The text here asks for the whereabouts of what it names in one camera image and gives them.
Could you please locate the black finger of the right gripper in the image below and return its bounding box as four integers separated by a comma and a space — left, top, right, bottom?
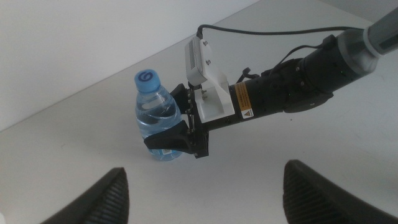
143, 119, 190, 156
170, 83, 188, 114

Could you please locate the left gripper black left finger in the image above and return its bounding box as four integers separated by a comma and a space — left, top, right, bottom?
40, 167, 130, 224

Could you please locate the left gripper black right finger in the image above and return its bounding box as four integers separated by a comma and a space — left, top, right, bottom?
282, 159, 398, 224

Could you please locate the clear water bottle blue cap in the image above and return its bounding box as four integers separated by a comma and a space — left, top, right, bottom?
134, 68, 184, 162

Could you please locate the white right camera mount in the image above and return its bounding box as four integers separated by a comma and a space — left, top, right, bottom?
194, 39, 236, 124

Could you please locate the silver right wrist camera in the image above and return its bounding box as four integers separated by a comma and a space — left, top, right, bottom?
184, 36, 208, 87

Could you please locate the black right camera cable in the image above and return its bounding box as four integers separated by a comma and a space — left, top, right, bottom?
197, 24, 366, 40

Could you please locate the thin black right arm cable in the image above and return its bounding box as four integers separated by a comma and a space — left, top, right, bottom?
236, 44, 326, 84

